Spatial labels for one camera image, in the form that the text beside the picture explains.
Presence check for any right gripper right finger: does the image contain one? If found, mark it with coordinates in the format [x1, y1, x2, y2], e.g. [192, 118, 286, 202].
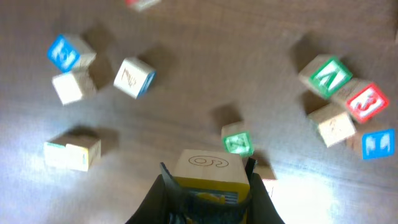
[245, 157, 285, 224]

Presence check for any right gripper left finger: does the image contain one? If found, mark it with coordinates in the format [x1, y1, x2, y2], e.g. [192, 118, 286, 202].
[126, 162, 180, 224]

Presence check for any yellow S wooden block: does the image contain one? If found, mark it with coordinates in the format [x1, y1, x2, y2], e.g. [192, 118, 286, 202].
[66, 138, 101, 172]

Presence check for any green R wooden block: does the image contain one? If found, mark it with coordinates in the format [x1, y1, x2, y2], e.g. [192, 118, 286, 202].
[44, 135, 71, 169]

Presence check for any red E wooden block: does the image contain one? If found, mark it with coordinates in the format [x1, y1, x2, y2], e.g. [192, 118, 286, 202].
[254, 165, 277, 197]

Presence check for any green Z wooden block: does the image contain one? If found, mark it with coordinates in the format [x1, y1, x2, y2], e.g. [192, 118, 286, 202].
[221, 121, 254, 157]

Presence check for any green 4 wooden block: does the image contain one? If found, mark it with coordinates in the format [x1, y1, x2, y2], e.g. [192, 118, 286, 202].
[308, 103, 356, 147]

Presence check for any leaf picture blue-sided block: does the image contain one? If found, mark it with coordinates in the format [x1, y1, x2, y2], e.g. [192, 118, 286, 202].
[113, 57, 157, 98]

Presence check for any blue I wooden block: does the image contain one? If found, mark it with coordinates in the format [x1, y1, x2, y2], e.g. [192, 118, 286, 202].
[346, 121, 396, 160]

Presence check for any red U wooden block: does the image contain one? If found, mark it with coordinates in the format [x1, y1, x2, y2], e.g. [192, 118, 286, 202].
[52, 69, 97, 105]

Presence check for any green V wooden block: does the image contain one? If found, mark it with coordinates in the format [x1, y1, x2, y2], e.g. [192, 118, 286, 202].
[298, 54, 353, 99]

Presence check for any red 3 wooden block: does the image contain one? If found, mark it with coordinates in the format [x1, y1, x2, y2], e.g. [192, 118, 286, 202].
[331, 78, 389, 123]

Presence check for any blue 5 wooden block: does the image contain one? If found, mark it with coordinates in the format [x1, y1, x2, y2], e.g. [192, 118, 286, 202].
[47, 34, 96, 73]

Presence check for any red Q wooden block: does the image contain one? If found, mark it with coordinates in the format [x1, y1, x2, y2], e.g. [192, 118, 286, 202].
[124, 0, 161, 12]

